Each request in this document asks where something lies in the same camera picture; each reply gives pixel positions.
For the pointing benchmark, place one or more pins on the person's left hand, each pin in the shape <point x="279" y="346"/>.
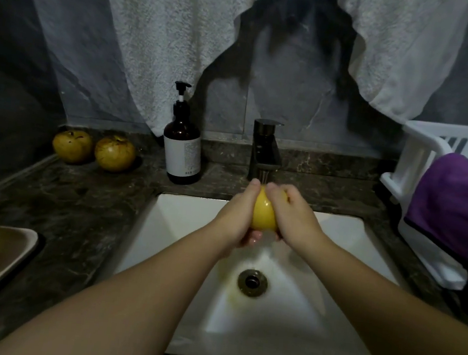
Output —
<point x="236" y="217"/>

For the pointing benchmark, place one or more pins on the black faucet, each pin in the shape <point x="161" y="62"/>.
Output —
<point x="265" y="143"/>

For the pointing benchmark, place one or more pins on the person's left forearm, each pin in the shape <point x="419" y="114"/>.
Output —
<point x="95" y="311"/>

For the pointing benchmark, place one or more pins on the person's right forearm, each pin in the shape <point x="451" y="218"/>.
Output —
<point x="402" y="322"/>

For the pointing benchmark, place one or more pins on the metal sink drain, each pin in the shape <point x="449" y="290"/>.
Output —
<point x="252" y="282"/>

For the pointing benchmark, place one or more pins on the dark soap pump bottle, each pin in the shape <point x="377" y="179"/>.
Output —
<point x="183" y="146"/>

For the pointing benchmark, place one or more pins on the person's right hand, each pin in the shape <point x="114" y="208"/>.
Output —
<point x="296" y="219"/>

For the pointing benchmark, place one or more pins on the white sink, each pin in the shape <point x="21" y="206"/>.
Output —
<point x="318" y="326"/>

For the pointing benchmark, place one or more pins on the white plastic basket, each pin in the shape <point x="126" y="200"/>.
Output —
<point x="415" y="161"/>

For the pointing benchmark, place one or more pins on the purple cloth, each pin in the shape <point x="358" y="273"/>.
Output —
<point x="452" y="206"/>

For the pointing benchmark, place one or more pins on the white hanging towel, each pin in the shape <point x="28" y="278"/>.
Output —
<point x="157" y="34"/>

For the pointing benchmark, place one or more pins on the group of yellow apples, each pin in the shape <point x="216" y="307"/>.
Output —
<point x="115" y="154"/>

